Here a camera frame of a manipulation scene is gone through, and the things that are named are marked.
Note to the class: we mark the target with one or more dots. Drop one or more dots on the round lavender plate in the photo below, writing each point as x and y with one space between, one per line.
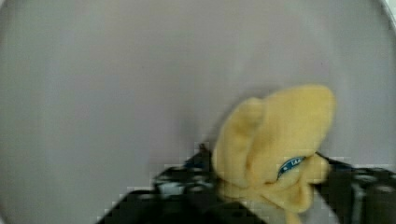
98 96

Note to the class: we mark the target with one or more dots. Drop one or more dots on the yellow plush peeled banana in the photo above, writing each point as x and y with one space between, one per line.
266 155

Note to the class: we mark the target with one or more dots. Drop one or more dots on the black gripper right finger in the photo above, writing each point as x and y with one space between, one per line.
359 195

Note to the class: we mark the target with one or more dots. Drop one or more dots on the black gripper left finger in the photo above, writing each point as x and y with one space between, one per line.
181 194

